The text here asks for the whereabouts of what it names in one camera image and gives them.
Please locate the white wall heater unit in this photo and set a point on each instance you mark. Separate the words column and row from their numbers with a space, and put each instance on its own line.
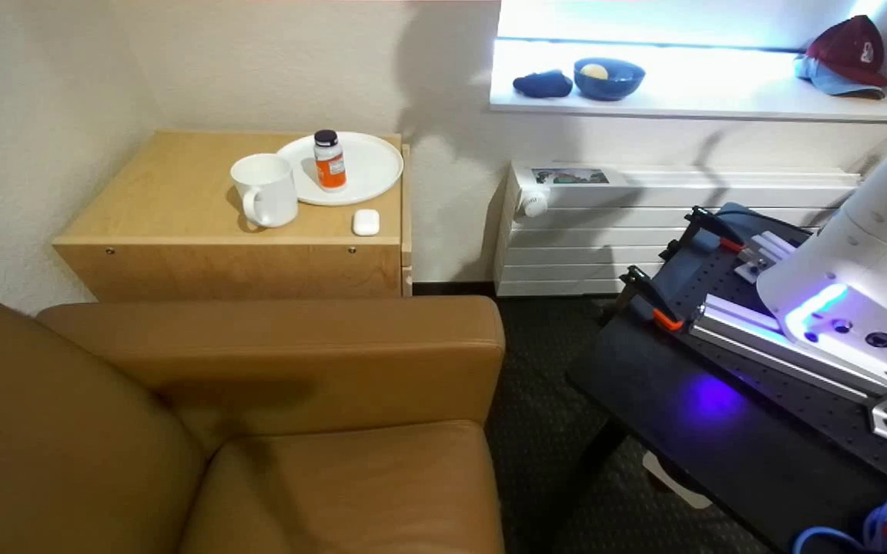
column 572, row 228

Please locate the orange pill bottle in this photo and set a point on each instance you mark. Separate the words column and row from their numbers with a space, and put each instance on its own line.
column 326, row 157

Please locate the wooden side table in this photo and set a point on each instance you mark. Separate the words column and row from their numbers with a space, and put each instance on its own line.
column 171, row 224

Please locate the white round tray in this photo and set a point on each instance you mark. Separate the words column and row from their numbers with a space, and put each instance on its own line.
column 370, row 168

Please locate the small white earbud case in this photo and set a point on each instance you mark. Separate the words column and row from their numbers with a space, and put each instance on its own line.
column 364, row 222

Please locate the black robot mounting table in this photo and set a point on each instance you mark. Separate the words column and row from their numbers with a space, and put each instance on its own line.
column 781, row 457

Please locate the black orange clamp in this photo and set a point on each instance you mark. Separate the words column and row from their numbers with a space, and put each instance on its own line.
column 646, row 303
column 714, row 233

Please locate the blue bowl with lemon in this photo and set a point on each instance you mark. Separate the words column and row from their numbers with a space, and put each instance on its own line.
column 607, row 77

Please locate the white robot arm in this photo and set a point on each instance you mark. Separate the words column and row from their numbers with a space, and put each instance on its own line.
column 832, row 289

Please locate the aluminium rail with bracket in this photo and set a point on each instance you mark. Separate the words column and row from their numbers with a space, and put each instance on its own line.
column 754, row 337

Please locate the maroon and blue cap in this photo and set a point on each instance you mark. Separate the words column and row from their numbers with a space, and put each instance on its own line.
column 844, row 59

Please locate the white ceramic mug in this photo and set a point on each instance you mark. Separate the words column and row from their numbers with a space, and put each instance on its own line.
column 266, row 188

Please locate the brown leather armchair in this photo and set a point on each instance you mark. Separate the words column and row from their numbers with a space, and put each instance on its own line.
column 301, row 424

